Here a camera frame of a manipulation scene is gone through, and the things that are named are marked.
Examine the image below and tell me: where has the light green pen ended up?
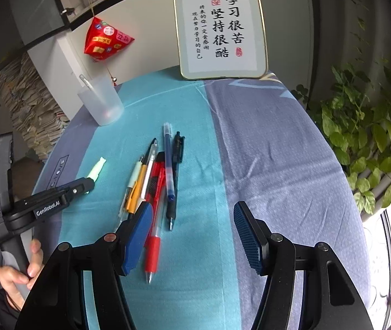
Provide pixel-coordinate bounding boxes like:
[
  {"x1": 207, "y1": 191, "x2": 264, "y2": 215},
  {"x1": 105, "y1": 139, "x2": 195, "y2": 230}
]
[{"x1": 86, "y1": 157, "x2": 107, "y2": 183}]

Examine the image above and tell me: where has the red gel pen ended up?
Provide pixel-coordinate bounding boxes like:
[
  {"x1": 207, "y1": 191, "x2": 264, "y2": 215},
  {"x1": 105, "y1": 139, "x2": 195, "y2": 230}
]
[{"x1": 143, "y1": 165, "x2": 176, "y2": 284}]

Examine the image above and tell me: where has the clear pen with black tip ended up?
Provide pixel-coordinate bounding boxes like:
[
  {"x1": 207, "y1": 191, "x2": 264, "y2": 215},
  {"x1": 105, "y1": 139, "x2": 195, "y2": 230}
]
[{"x1": 140, "y1": 138, "x2": 159, "y2": 210}]

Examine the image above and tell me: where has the red hanging pouch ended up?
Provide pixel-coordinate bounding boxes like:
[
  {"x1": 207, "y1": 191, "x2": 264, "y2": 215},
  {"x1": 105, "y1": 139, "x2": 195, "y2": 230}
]
[{"x1": 84, "y1": 16, "x2": 136, "y2": 88}]

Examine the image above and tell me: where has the teal and purple tablecloth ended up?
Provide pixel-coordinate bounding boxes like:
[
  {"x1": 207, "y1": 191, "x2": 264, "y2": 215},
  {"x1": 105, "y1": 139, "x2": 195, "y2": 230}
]
[{"x1": 32, "y1": 65, "x2": 371, "y2": 330}]

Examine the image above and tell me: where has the blue capped pen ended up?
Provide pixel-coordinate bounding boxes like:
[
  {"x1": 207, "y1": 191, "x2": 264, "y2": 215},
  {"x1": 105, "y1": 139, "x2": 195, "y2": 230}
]
[{"x1": 163, "y1": 123, "x2": 175, "y2": 203}]

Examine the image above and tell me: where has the person's left hand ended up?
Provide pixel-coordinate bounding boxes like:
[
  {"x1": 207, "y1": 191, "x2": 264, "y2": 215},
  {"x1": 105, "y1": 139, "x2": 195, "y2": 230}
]
[{"x1": 0, "y1": 239, "x2": 45, "y2": 312}]

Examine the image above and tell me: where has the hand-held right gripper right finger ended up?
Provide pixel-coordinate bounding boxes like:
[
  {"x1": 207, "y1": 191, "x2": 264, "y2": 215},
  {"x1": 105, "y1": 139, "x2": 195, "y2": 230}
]
[{"x1": 233, "y1": 200, "x2": 375, "y2": 330}]

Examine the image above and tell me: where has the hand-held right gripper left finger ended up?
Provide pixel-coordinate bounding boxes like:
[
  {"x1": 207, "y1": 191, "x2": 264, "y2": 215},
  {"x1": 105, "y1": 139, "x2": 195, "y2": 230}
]
[{"x1": 15, "y1": 201, "x2": 155, "y2": 330}]

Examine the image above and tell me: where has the clear plastic stick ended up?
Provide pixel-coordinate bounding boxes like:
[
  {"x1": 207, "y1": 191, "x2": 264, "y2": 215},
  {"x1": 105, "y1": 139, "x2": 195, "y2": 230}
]
[{"x1": 79, "y1": 74, "x2": 94, "y2": 92}]

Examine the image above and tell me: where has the gold framed calligraphy plaque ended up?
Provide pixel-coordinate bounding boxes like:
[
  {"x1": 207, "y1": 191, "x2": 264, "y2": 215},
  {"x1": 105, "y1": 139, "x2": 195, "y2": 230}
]
[{"x1": 173, "y1": 0, "x2": 269, "y2": 81}]

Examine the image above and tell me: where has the tall stack of books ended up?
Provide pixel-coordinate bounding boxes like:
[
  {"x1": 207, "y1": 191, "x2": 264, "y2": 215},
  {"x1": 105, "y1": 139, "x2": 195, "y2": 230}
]
[{"x1": 0, "y1": 53, "x2": 75, "y2": 162}]

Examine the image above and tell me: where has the green leafy plant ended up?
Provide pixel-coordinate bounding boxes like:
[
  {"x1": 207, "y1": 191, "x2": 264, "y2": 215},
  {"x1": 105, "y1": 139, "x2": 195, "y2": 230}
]
[{"x1": 292, "y1": 7, "x2": 391, "y2": 217}]

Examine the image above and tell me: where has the mint and white pen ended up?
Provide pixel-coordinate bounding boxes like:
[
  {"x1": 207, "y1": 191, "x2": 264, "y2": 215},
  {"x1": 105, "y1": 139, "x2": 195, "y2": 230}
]
[{"x1": 117, "y1": 156, "x2": 145, "y2": 229}]

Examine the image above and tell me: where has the person's left forearm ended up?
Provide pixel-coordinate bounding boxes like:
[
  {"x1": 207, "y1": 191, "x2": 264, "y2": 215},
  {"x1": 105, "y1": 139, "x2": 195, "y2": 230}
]
[{"x1": 0, "y1": 289, "x2": 22, "y2": 330}]

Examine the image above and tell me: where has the translucent plastic cup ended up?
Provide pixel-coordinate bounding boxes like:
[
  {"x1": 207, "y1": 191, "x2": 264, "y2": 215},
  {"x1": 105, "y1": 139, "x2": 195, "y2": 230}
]
[{"x1": 77, "y1": 75, "x2": 125, "y2": 127}]

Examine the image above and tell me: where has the glass cabinet door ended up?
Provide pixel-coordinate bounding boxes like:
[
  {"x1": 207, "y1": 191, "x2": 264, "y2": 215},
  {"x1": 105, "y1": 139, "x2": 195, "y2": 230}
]
[{"x1": 0, "y1": 0, "x2": 70, "y2": 93}]

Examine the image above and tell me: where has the yellow pen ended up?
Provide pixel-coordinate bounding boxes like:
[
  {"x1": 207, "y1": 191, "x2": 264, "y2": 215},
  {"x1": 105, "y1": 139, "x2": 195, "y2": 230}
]
[{"x1": 126, "y1": 158, "x2": 148, "y2": 214}]

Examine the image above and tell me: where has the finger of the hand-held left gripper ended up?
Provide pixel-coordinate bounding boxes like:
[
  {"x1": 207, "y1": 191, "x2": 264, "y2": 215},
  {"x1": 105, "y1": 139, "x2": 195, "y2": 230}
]
[{"x1": 46, "y1": 177, "x2": 95, "y2": 204}]

